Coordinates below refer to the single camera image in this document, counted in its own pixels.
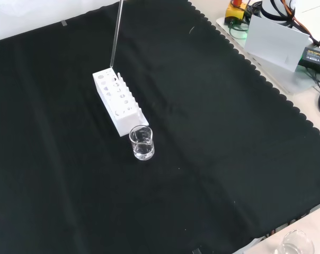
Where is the orange cable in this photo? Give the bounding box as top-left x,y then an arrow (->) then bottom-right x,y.
280,0 -> 316,43

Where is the grey base plate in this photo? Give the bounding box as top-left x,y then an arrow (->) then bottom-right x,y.
215,15 -> 320,96

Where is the black bench cloth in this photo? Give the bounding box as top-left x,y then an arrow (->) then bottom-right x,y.
0,0 -> 320,254

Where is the pale board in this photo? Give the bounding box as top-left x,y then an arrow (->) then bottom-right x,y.
244,13 -> 310,73

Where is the yellow stop button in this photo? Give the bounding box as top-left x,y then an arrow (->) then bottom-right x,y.
225,0 -> 250,25

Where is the large clear glass beaker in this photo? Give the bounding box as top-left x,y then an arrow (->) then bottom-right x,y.
274,229 -> 316,254

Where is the small clear glass beaker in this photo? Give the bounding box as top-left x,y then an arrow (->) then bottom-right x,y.
129,124 -> 155,161

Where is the clear glass rod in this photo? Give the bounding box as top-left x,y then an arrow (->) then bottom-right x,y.
110,0 -> 124,68

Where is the black power adapter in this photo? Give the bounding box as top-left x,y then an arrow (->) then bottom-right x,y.
297,45 -> 320,70

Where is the white test tube rack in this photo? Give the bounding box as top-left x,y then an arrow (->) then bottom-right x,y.
92,68 -> 150,137

